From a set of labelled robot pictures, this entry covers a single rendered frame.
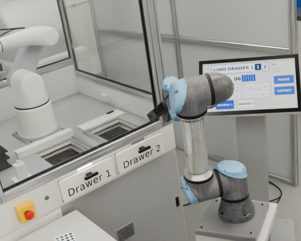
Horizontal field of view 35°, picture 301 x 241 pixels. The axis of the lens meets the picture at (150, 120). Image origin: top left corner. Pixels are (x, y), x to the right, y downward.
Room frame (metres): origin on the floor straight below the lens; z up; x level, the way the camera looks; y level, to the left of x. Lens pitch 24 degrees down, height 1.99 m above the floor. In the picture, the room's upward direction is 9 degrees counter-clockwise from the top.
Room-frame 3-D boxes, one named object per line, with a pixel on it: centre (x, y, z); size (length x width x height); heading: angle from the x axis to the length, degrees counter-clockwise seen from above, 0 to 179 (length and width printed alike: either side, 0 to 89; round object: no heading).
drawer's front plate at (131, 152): (2.14, 0.07, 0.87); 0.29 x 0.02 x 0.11; 125
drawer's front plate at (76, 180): (1.96, 0.33, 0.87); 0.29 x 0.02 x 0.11; 125
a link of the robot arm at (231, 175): (1.65, -0.29, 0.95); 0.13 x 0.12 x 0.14; 97
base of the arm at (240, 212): (1.64, -0.30, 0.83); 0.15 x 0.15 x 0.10
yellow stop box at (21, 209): (1.75, 0.59, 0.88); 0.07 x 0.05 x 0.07; 125
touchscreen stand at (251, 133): (2.33, -0.54, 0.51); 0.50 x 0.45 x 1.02; 165
